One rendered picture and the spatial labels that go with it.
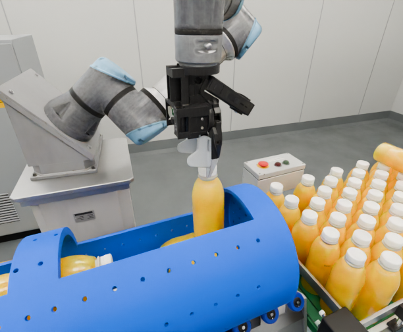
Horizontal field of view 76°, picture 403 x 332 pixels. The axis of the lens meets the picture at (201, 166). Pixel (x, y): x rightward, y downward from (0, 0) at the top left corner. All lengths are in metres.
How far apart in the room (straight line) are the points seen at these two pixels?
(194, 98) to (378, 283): 0.57
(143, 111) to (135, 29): 2.43
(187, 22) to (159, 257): 0.36
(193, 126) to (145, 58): 2.74
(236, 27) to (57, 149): 0.62
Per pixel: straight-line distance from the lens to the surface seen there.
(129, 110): 0.75
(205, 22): 0.42
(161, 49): 3.19
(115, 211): 0.87
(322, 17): 4.09
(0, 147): 2.15
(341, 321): 0.70
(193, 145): 0.53
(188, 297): 0.47
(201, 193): 0.53
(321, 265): 0.76
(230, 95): 0.47
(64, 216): 0.88
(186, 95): 0.44
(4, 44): 1.94
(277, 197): 0.84
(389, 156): 1.08
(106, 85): 0.77
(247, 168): 0.94
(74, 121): 0.80
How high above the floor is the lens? 1.56
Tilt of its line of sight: 30 degrees down
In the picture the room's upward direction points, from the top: straight up
